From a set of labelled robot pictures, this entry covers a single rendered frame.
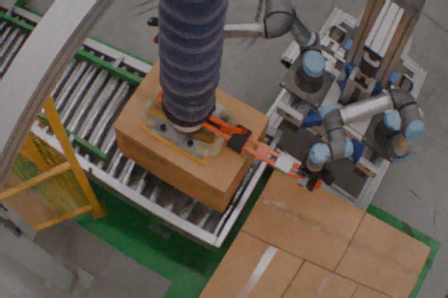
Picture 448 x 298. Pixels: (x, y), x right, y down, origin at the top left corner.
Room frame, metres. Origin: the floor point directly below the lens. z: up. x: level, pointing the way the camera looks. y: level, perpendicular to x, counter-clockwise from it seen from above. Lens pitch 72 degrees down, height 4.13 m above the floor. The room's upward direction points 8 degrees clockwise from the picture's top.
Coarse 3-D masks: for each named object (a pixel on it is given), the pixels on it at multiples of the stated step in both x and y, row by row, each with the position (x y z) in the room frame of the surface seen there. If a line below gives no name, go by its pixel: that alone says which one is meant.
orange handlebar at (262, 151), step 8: (160, 96) 1.16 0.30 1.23; (216, 120) 1.08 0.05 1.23; (208, 128) 1.05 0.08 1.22; (216, 128) 1.05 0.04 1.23; (224, 136) 1.02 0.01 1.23; (256, 144) 1.00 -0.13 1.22; (264, 144) 1.01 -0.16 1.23; (256, 152) 0.97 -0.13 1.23; (264, 152) 0.97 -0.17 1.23; (272, 152) 0.98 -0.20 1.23; (264, 160) 0.94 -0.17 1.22; (272, 160) 0.95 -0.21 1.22; (296, 168) 0.93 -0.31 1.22; (296, 176) 0.89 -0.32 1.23; (320, 184) 0.87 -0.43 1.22
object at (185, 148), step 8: (152, 112) 1.13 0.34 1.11; (160, 120) 1.09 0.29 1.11; (168, 120) 1.10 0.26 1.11; (144, 128) 1.05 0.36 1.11; (152, 128) 1.05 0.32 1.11; (160, 128) 1.05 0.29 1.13; (168, 128) 1.06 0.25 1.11; (160, 136) 1.02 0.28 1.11; (192, 136) 1.04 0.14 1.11; (168, 144) 0.99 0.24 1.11; (176, 144) 0.99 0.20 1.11; (184, 144) 1.00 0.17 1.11; (192, 144) 1.00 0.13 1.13; (200, 144) 1.01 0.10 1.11; (208, 144) 1.01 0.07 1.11; (184, 152) 0.96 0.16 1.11; (192, 152) 0.97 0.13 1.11; (200, 160) 0.94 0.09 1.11
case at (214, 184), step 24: (144, 96) 1.21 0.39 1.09; (216, 96) 1.25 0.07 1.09; (120, 120) 1.08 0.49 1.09; (240, 120) 1.15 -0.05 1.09; (264, 120) 1.17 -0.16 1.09; (120, 144) 1.04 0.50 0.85; (144, 144) 0.98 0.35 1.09; (168, 168) 0.93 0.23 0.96; (192, 168) 0.90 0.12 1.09; (216, 168) 0.92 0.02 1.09; (240, 168) 0.94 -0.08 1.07; (192, 192) 0.88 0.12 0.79; (216, 192) 0.83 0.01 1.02
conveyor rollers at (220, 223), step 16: (16, 16) 1.98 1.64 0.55; (0, 32) 1.85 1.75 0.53; (16, 32) 1.84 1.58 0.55; (16, 48) 1.71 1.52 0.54; (80, 48) 1.71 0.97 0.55; (80, 64) 1.60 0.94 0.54; (112, 64) 1.61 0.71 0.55; (64, 80) 1.49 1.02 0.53; (64, 96) 1.38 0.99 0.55; (80, 96) 1.39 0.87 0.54; (96, 96) 1.40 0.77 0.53; (64, 112) 1.28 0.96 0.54; (80, 112) 1.29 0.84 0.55; (96, 112) 1.30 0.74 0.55; (112, 112) 1.31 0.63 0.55; (48, 128) 1.17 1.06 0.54; (96, 144) 1.11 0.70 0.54; (112, 144) 1.13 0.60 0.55; (256, 160) 1.15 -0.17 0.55; (112, 176) 0.95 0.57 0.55; (128, 176) 0.97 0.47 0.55; (144, 176) 0.98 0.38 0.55; (160, 192) 0.91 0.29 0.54; (176, 192) 0.93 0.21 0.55; (240, 192) 0.97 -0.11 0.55; (192, 208) 0.86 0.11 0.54; (208, 208) 0.87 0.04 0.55; (224, 208) 0.88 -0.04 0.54; (224, 224) 0.80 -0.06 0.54
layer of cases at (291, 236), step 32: (288, 192) 1.01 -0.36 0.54; (320, 192) 1.03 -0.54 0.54; (256, 224) 0.82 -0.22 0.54; (288, 224) 0.83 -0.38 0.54; (320, 224) 0.85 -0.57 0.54; (352, 224) 0.86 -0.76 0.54; (384, 224) 0.87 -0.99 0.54; (256, 256) 0.64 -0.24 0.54; (288, 256) 0.65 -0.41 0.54; (320, 256) 0.66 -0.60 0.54; (352, 256) 0.67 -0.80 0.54; (384, 256) 0.67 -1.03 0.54; (416, 256) 0.67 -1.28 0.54; (224, 288) 0.43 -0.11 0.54; (256, 288) 0.44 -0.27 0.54; (288, 288) 0.46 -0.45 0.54; (320, 288) 0.46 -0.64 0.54; (352, 288) 0.46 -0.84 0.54; (384, 288) 0.46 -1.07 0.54
